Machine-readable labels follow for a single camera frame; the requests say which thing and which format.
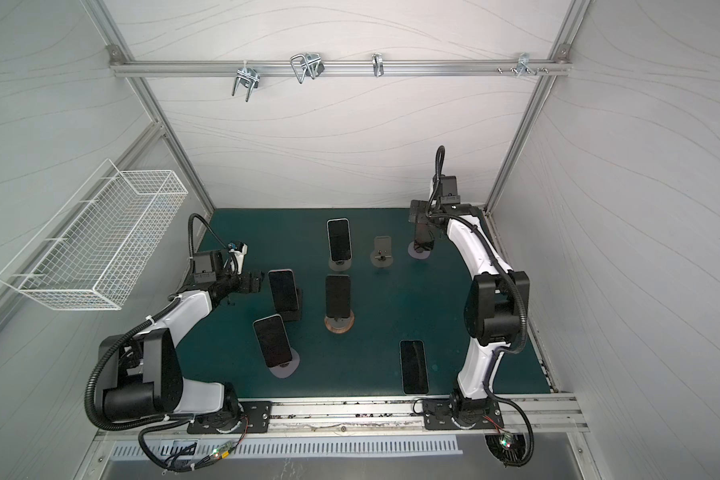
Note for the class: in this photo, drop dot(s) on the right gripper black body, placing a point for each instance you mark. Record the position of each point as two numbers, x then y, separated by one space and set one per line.
423 232

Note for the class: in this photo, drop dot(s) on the black phone stand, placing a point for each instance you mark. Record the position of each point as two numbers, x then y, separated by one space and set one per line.
288 304

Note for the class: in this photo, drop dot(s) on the white wire basket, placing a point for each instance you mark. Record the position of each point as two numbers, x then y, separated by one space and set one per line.
89 255

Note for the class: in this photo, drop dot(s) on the aluminium crossbar rail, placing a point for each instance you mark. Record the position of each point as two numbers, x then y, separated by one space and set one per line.
333 68

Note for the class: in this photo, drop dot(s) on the lilac front phone stand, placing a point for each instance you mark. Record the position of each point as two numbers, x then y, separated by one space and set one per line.
285 370

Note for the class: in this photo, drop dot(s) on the lilac phone stand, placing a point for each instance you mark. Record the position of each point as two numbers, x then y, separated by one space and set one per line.
415 255
285 370

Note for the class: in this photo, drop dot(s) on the phone on white stand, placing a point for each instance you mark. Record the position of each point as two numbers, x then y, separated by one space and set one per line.
339 239

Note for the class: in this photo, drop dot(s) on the small metal bracket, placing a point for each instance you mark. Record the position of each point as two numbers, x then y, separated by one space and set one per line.
377 65

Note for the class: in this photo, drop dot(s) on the phone from lilac stand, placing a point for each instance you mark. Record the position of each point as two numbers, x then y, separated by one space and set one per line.
423 245
273 340

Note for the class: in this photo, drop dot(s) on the phone from lilac back stand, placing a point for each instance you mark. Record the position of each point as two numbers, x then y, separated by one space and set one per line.
423 245

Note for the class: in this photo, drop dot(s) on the white round phone stand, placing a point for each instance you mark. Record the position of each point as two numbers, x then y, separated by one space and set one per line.
340 266

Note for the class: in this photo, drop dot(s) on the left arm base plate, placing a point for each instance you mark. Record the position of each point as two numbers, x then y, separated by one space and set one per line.
248 416

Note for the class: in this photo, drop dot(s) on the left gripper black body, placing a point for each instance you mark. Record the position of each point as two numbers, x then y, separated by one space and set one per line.
238 283

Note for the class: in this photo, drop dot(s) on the metal clamp on crossbar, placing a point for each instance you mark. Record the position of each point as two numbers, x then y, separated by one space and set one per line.
246 80

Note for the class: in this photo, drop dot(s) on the metal u-bolt on crossbar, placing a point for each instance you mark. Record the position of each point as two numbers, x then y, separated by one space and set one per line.
307 65

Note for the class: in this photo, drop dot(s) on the metal bracket with bolts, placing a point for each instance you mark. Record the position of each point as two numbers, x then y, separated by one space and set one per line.
523 67

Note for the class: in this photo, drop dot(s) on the phone from grey stand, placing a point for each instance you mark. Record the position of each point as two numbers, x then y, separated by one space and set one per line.
414 367

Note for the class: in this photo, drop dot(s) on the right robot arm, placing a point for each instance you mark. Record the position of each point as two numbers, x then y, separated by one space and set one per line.
496 308

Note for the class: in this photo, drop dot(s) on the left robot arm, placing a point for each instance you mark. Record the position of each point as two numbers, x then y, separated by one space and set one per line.
138 380

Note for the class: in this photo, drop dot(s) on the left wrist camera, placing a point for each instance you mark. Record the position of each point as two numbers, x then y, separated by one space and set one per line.
237 252

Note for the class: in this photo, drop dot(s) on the white slotted cable duct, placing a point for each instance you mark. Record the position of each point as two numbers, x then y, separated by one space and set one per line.
305 447

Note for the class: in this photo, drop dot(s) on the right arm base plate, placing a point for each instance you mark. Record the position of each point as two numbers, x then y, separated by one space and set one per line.
450 413

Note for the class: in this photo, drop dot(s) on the grey round phone stand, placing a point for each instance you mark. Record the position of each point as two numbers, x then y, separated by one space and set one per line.
381 256

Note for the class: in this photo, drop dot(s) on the lilac back phone stand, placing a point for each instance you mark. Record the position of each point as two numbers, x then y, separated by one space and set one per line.
415 255

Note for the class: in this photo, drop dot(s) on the green table mat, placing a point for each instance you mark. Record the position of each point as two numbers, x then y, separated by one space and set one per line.
409 300

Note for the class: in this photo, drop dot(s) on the phone from lilac front stand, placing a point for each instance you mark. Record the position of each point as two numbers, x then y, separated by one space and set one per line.
273 340

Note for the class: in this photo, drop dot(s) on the wooden round phone stand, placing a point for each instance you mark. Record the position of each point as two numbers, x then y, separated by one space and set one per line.
339 325

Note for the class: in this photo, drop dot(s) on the phone on wooden stand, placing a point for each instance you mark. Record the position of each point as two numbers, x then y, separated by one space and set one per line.
338 296

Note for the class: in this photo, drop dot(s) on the aluminium front rail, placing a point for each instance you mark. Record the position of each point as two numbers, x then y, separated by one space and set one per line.
401 415

